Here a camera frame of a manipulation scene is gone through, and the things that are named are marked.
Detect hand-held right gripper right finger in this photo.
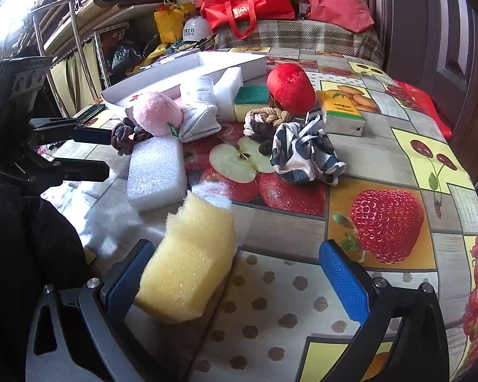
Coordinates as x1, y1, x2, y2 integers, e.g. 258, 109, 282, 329
319, 240, 451, 382

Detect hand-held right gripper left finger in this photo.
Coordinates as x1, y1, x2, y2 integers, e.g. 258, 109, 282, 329
26, 239, 160, 382

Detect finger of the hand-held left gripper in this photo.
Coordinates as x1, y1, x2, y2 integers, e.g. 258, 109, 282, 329
29, 117, 113, 146
44, 157, 111, 184

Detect purple braided hair tie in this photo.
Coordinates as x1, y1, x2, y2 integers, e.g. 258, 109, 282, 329
111, 123, 154, 157

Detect yellow foam sponge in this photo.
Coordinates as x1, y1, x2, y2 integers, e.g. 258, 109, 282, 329
134, 190, 236, 325

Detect pink plush ball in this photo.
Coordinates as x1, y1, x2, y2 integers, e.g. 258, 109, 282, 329
132, 91, 185, 136

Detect white cardboard box tray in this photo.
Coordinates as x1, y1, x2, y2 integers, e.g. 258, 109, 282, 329
100, 51, 268, 112

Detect white sock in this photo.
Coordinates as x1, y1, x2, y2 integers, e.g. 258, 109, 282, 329
179, 75, 222, 143

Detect black white patterned scrunchie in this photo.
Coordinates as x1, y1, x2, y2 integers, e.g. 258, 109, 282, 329
270, 112, 346, 186

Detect beige brown braided hair tie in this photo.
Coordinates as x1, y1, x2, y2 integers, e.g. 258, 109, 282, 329
243, 107, 303, 142

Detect person's left forearm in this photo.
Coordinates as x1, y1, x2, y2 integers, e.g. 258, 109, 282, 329
0, 175, 94, 299

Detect black smartphone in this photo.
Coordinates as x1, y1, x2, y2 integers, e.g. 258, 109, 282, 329
72, 103, 106, 128

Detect white plastic sheet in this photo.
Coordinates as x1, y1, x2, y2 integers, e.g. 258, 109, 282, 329
44, 183, 148, 255

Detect cream shelf curtain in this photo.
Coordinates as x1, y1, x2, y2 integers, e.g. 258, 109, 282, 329
50, 42, 104, 108

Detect large white foam block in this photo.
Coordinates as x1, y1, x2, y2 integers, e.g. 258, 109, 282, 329
127, 137, 189, 212

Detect fruit print tablecloth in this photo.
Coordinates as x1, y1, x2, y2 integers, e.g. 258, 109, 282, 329
36, 48, 478, 382

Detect black plastic bag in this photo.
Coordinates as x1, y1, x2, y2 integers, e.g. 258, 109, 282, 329
109, 40, 144, 76

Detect metal shelf rack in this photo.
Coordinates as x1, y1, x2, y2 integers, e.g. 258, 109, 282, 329
32, 0, 132, 116

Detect yellow cloth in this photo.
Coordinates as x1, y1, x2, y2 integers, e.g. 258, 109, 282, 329
137, 42, 172, 68

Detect yellow shopping bag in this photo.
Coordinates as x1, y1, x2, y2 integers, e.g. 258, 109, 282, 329
153, 1, 196, 44

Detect small white foam block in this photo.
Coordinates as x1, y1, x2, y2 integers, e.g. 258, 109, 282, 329
215, 67, 244, 121

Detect white helmet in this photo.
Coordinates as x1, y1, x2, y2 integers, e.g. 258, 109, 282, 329
182, 16, 215, 42

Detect green yellow scouring sponge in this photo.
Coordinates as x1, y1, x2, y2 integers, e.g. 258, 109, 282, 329
234, 85, 269, 122

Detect yellow tissue pack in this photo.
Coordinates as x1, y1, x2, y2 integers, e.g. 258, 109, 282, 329
315, 89, 366, 138

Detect red bag with print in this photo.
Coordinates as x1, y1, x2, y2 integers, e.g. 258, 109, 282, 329
390, 80, 453, 140

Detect red tote bag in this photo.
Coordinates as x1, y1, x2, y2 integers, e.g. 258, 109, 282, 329
199, 0, 296, 40

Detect red plush ball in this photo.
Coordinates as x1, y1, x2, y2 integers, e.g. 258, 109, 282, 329
267, 63, 316, 117

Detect dark brown door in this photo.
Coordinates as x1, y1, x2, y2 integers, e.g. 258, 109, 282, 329
374, 0, 478, 184

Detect red cloth bag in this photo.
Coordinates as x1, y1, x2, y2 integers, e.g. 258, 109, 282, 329
308, 0, 375, 33

